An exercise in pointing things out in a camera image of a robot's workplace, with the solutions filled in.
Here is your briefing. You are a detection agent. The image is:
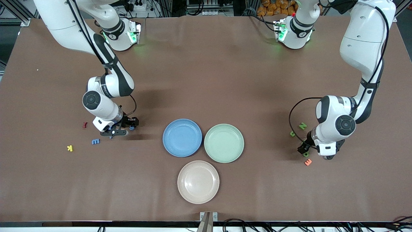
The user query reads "blue plate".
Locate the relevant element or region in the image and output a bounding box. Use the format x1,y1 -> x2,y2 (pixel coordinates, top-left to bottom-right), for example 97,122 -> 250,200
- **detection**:
163,119 -> 202,158

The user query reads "green plate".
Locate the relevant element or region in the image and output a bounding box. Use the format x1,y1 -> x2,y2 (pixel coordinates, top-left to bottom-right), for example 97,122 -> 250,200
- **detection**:
204,124 -> 245,163

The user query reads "brown table cover sheet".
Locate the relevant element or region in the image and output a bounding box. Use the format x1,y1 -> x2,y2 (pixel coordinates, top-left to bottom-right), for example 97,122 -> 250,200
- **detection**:
0,14 -> 412,223

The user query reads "pink beige plate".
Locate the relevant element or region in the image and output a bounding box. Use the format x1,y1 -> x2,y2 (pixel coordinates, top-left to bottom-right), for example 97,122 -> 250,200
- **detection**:
177,160 -> 220,204

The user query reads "white power strip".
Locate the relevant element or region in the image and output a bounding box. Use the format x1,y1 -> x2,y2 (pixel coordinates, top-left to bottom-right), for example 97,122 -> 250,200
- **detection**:
127,0 -> 147,12

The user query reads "orange fruit pile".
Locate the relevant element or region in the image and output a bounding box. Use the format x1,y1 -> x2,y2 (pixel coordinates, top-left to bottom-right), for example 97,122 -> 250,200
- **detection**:
257,0 -> 297,17

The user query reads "grey equipment rack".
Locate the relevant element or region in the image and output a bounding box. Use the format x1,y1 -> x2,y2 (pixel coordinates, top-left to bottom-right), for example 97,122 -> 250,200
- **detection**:
187,0 -> 234,16

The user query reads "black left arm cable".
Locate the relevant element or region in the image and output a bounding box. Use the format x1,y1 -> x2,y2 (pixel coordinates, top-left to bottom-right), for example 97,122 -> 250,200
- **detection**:
289,6 -> 390,149

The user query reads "black cable bundle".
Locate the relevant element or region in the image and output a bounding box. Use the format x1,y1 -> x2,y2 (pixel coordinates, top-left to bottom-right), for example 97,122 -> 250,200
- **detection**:
222,216 -> 412,232

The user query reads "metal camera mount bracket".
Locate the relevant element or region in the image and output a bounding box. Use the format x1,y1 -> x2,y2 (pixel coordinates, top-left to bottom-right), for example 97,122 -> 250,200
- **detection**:
200,211 -> 218,232

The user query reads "aluminium frame post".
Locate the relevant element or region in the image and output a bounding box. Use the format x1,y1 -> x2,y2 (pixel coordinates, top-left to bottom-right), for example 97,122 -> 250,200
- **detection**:
0,0 -> 31,27
394,0 -> 412,23

